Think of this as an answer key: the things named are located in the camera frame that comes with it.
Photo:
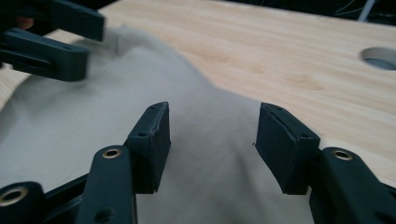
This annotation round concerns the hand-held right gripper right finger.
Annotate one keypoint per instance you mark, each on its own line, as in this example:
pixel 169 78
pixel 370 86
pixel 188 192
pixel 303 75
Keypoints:
pixel 286 149

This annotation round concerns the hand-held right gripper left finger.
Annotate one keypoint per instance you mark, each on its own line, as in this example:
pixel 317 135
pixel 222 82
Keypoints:
pixel 151 146

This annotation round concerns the khaki shorts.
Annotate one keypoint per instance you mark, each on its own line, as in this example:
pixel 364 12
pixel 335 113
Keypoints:
pixel 211 140

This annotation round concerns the grey round table grommet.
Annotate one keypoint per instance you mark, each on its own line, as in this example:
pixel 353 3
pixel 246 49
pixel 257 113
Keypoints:
pixel 381 59

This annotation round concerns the white metal stand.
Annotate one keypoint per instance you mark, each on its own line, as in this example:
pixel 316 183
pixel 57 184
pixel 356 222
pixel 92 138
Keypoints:
pixel 366 9

